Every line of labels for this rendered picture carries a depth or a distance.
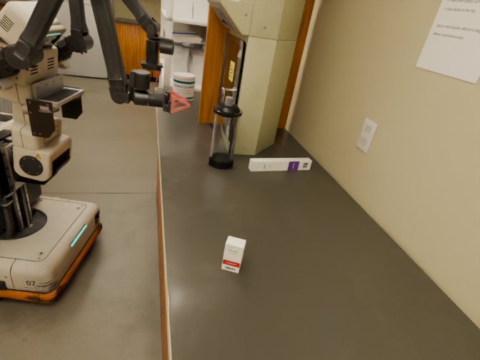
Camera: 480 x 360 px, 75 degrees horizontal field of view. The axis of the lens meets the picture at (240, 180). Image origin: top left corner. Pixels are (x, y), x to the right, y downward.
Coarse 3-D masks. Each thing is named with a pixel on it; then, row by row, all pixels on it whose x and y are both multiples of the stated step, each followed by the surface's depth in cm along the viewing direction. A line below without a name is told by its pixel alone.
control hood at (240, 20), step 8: (208, 0) 129; (216, 0) 111; (224, 0) 105; (224, 8) 106; (232, 8) 107; (240, 8) 107; (248, 8) 108; (232, 16) 108; (240, 16) 109; (248, 16) 109; (232, 24) 115; (240, 24) 110; (248, 24) 111; (240, 32) 112; (248, 32) 112
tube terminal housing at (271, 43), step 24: (240, 0) 124; (264, 0) 108; (288, 0) 111; (264, 24) 112; (288, 24) 119; (264, 48) 116; (288, 48) 127; (264, 72) 121; (288, 72) 136; (240, 96) 123; (264, 96) 126; (240, 120) 128; (264, 120) 133; (240, 144) 134; (264, 144) 144
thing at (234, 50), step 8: (232, 40) 130; (240, 40) 118; (232, 48) 130; (240, 48) 118; (232, 56) 130; (240, 56) 118; (224, 64) 143; (240, 64) 118; (224, 72) 143; (240, 72) 119; (224, 80) 143; (232, 80) 129; (232, 88) 129; (232, 96) 128
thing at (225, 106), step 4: (228, 96) 113; (228, 100) 112; (232, 100) 113; (220, 104) 113; (224, 104) 114; (228, 104) 113; (232, 104) 116; (216, 108) 113; (220, 108) 112; (224, 108) 111; (228, 108) 111; (232, 108) 112; (236, 108) 113; (228, 112) 111; (232, 112) 111; (236, 112) 112
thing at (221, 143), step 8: (224, 112) 111; (240, 112) 114; (216, 120) 114; (224, 120) 112; (232, 120) 113; (216, 128) 115; (224, 128) 114; (232, 128) 114; (216, 136) 116; (224, 136) 115; (232, 136) 116; (216, 144) 117; (224, 144) 117; (232, 144) 118; (216, 152) 119; (224, 152) 118; (232, 152) 121; (216, 160) 120; (224, 160) 120
